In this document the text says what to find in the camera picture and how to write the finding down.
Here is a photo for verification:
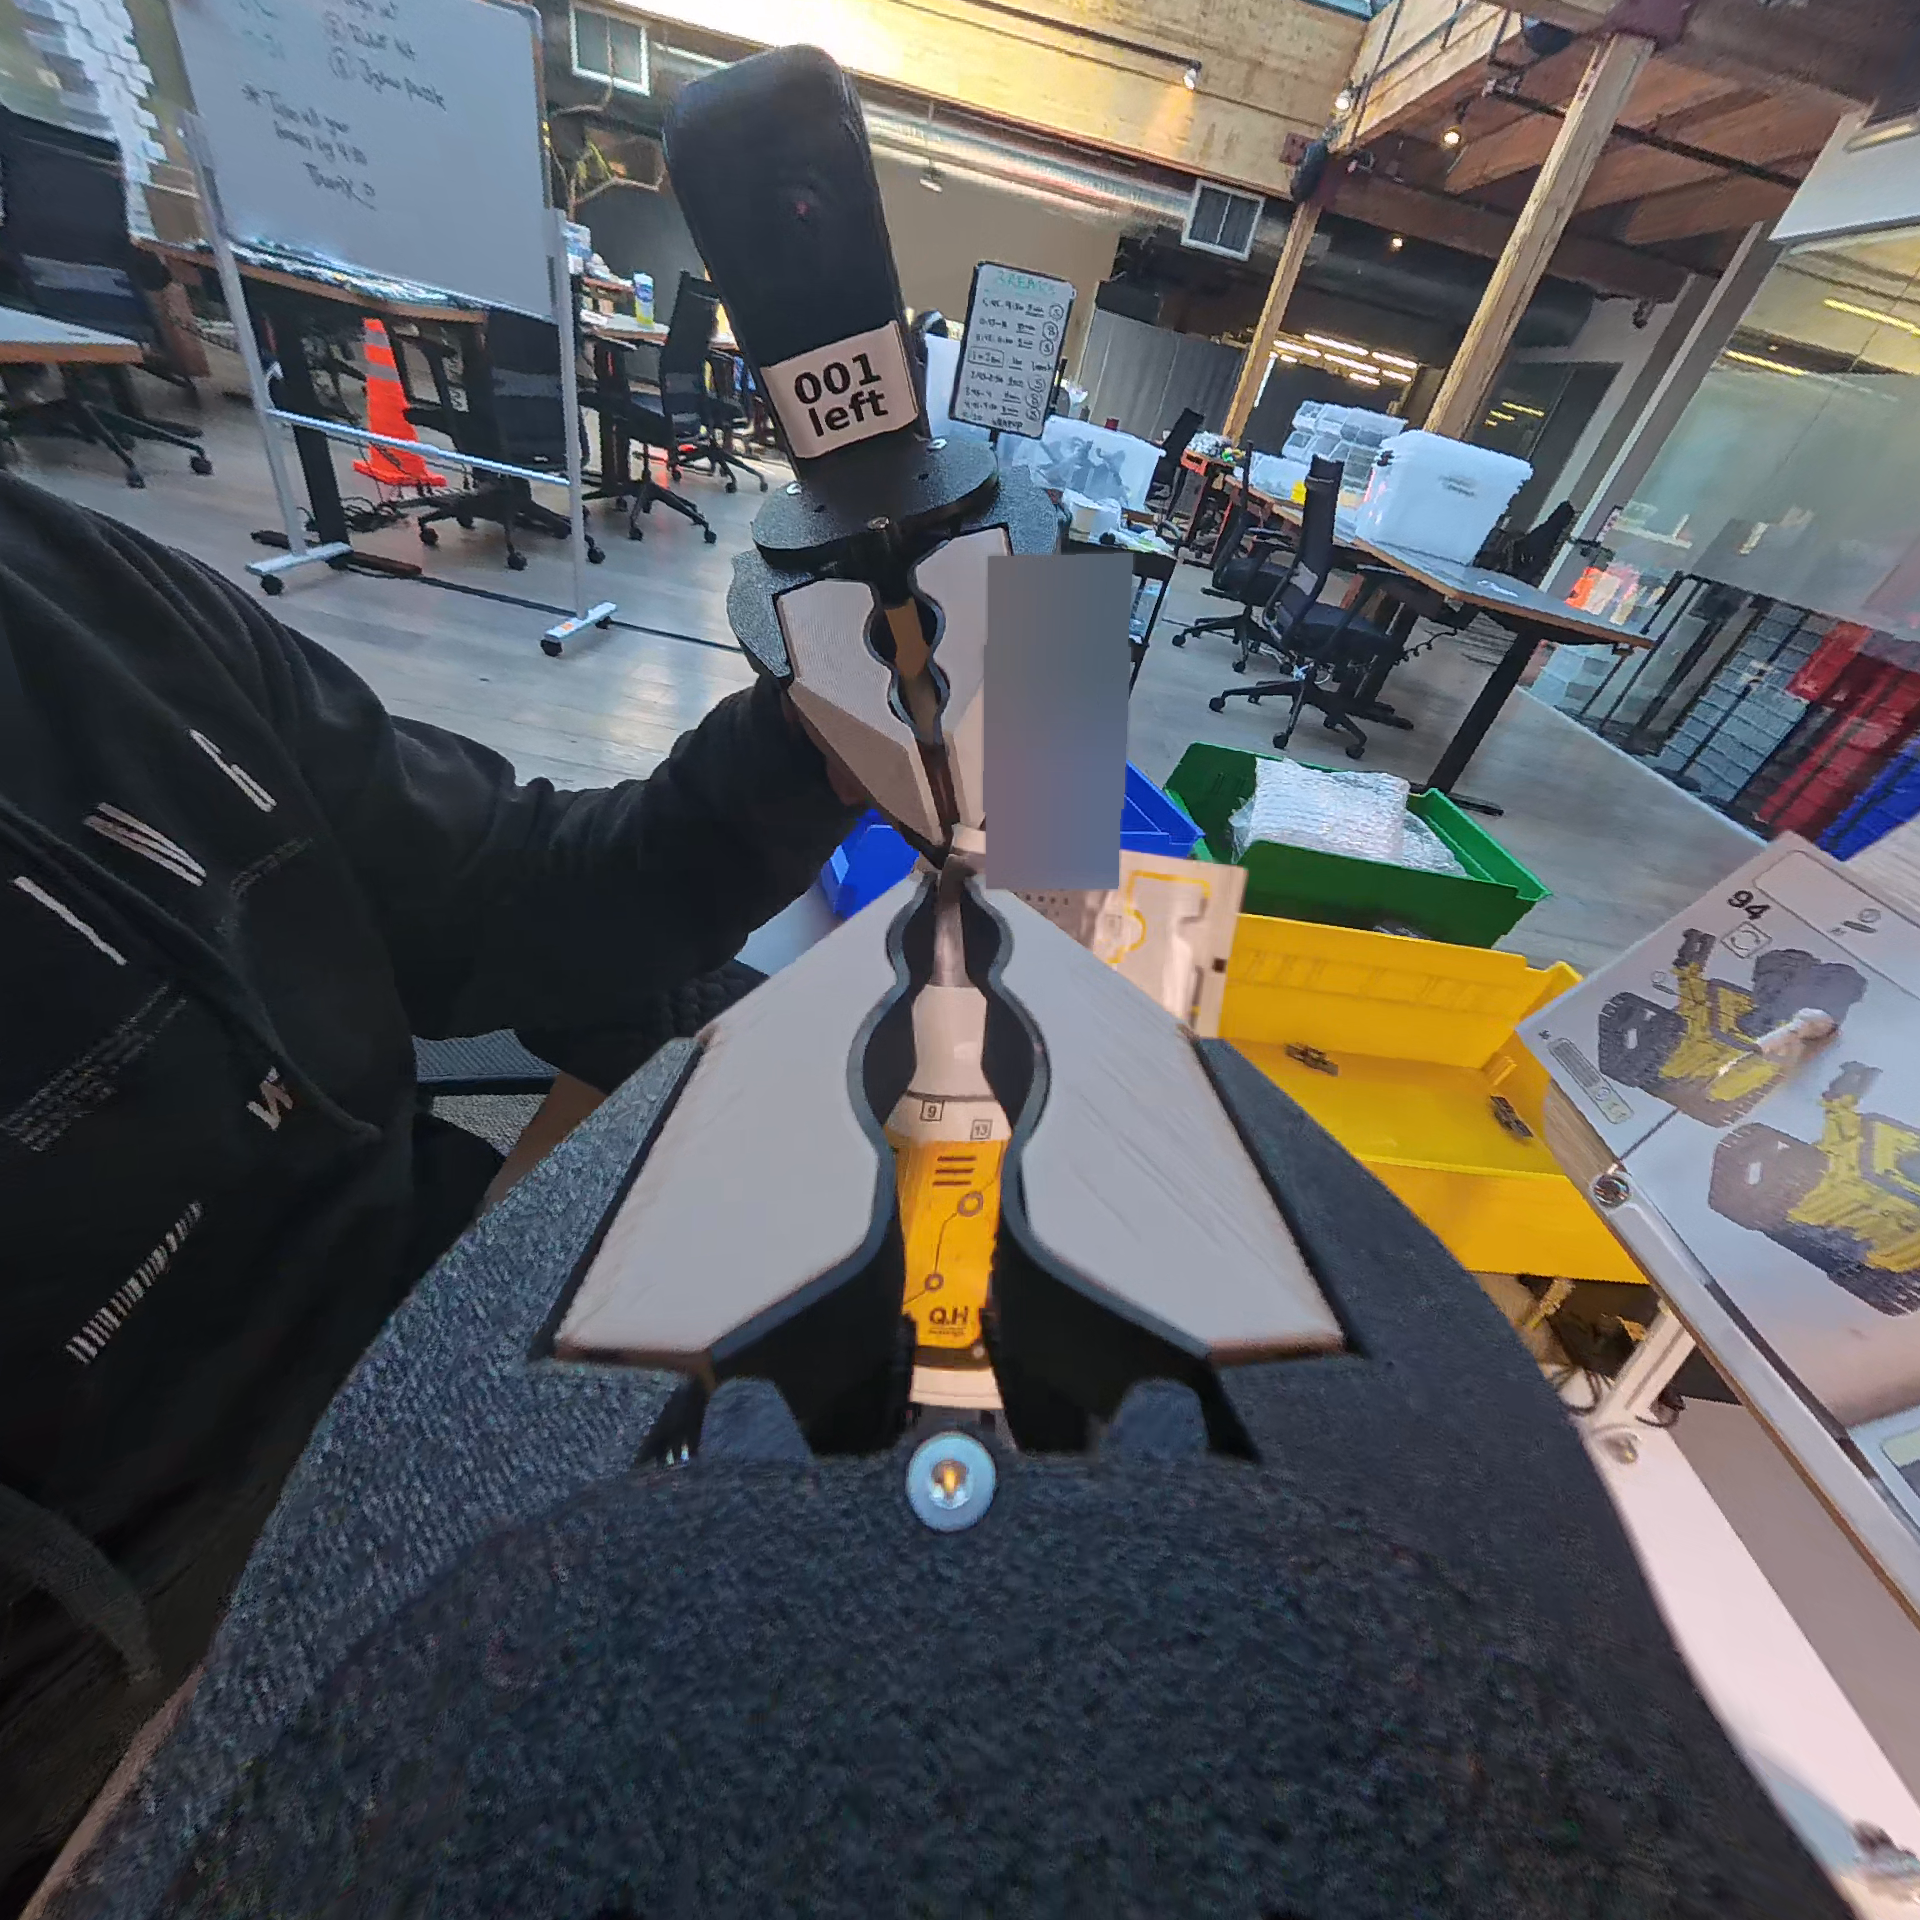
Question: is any orange traffic cone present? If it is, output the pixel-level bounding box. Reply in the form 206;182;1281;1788
351;317;447;490

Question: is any person's left forearm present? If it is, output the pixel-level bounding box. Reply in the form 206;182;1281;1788
391;673;860;1040

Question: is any green plastic bin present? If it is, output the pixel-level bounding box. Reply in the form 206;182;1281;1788
1167;742;1551;951

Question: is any black parts drawer cabinet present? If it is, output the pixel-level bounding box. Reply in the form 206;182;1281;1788
1590;576;1920;846

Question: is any instruction booklet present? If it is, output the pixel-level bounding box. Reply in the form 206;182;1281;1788
1517;832;1920;1426

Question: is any black mesh office chair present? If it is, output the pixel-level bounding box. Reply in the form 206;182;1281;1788
1208;449;1400;760

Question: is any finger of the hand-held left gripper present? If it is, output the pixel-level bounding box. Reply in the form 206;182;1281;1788
908;526;1015;847
773;574;961;868

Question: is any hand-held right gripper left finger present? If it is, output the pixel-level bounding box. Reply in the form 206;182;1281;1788
551;873;943;1453

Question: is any white metal frame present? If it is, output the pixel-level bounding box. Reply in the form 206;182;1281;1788
183;119;619;657

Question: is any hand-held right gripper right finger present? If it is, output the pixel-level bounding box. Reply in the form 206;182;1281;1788
959;877;1348;1453

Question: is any blue plastic bin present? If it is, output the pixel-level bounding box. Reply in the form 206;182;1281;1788
815;760;1204;920

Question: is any white sign board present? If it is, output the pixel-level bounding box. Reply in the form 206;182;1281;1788
948;263;1079;441

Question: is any yellow plastic bin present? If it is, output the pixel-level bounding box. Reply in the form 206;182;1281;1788
1216;911;1653;1286

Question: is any bubble wrap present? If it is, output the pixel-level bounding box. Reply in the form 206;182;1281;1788
1230;756;1464;880

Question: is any white book stand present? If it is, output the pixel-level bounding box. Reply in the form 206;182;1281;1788
1543;1078;1920;1920

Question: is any wooden table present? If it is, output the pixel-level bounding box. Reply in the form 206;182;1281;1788
1350;533;1662;799

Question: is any translucent storage box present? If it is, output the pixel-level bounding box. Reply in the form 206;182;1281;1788
1352;430;1536;566

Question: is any sticker sheet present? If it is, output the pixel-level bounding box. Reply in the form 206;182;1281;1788
881;824;1251;1415

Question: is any whiteboard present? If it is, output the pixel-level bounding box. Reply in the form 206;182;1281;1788
168;0;559;319

